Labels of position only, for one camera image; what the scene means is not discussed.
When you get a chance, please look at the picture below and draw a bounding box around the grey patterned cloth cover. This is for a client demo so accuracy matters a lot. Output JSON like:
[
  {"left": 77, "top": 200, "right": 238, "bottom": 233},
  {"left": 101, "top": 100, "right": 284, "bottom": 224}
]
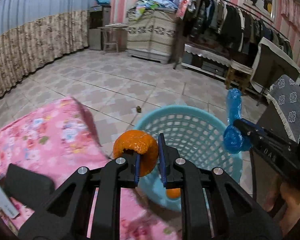
[{"left": 266, "top": 75, "right": 300, "bottom": 143}]

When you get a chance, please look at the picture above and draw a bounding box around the black wallet case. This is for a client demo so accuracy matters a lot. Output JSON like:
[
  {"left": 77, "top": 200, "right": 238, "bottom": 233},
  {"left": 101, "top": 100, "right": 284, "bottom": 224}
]
[{"left": 4, "top": 164, "right": 55, "bottom": 211}]

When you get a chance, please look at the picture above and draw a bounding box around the whole orange in basket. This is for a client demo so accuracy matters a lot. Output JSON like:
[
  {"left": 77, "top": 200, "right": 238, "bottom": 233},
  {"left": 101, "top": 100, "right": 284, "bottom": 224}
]
[{"left": 166, "top": 188, "right": 181, "bottom": 199}]

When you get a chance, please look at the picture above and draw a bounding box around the person's hand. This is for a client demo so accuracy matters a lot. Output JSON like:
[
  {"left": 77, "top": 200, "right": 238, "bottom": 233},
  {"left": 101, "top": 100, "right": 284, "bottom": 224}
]
[{"left": 265, "top": 179, "right": 300, "bottom": 236}]

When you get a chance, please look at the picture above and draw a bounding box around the grey water dispenser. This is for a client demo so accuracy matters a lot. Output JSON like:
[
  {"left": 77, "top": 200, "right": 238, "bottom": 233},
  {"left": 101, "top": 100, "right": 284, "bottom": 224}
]
[{"left": 88, "top": 5, "right": 111, "bottom": 50}]

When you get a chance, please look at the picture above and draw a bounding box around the low shelf with lace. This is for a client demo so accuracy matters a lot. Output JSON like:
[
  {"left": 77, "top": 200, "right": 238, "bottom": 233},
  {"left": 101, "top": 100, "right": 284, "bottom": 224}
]
[{"left": 180, "top": 42, "right": 230, "bottom": 80}]

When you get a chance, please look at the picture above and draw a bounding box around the chest with patterned cover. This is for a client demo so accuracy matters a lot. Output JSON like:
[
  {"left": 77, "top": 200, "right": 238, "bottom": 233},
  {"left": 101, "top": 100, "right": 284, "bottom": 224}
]
[{"left": 127, "top": 8, "right": 177, "bottom": 64}]

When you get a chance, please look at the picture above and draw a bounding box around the blue plastic bag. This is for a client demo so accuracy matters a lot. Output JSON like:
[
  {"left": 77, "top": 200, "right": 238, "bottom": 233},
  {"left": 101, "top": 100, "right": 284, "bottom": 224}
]
[{"left": 223, "top": 88, "right": 251, "bottom": 154}]

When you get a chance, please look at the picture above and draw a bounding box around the blue and floral curtain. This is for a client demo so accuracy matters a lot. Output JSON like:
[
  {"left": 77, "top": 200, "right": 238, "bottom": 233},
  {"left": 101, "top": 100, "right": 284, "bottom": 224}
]
[{"left": 0, "top": 0, "right": 93, "bottom": 97}]

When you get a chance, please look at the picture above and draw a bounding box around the teal plastic laundry basket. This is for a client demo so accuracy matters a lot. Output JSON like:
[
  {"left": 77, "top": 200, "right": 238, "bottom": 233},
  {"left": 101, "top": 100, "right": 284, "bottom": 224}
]
[{"left": 133, "top": 104, "right": 243, "bottom": 212}]

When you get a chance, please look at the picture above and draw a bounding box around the wooden stool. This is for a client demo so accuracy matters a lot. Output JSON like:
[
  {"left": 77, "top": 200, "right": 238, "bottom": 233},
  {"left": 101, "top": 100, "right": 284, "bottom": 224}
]
[{"left": 224, "top": 60, "right": 253, "bottom": 94}]

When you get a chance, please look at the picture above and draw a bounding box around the pink floral tablecloth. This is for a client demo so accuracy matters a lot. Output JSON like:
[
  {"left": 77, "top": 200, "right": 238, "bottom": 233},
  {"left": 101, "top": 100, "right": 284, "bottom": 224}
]
[{"left": 0, "top": 98, "right": 181, "bottom": 239}]

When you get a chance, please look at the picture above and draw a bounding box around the clothes rack with garments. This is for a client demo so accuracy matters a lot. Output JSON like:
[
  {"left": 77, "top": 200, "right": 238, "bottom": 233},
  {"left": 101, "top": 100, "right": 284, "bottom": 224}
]
[{"left": 179, "top": 0, "right": 293, "bottom": 61}]

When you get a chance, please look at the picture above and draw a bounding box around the pile of folded bedding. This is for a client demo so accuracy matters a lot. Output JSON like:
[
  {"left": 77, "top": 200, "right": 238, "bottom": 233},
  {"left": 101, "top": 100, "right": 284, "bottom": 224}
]
[{"left": 135, "top": 0, "right": 180, "bottom": 10}]

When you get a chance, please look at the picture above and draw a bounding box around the small folding table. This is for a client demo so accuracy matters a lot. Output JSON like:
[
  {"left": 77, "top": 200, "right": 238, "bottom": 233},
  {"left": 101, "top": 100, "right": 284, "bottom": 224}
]
[{"left": 98, "top": 23, "right": 128, "bottom": 53}]

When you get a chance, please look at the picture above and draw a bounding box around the white card box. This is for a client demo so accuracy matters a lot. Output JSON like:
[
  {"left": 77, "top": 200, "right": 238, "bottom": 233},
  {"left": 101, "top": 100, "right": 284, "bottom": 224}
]
[{"left": 0, "top": 186, "right": 19, "bottom": 219}]

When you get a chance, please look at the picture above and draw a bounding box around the orange peel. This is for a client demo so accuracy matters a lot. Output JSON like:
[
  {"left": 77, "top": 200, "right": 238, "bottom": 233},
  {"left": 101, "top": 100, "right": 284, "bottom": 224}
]
[{"left": 113, "top": 129, "right": 159, "bottom": 177}]

